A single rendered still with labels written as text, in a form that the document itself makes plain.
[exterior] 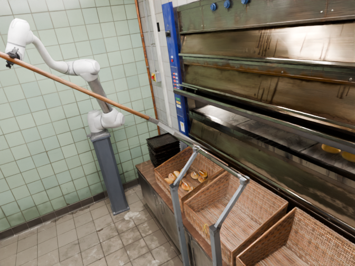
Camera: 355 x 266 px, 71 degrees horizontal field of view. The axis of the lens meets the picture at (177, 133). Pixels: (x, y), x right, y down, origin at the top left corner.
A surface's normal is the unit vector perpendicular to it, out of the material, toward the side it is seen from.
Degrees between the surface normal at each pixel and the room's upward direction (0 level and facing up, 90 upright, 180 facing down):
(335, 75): 90
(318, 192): 70
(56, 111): 90
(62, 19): 90
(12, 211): 90
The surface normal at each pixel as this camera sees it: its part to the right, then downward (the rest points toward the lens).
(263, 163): -0.86, -0.04
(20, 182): 0.47, 0.29
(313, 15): -0.87, 0.29
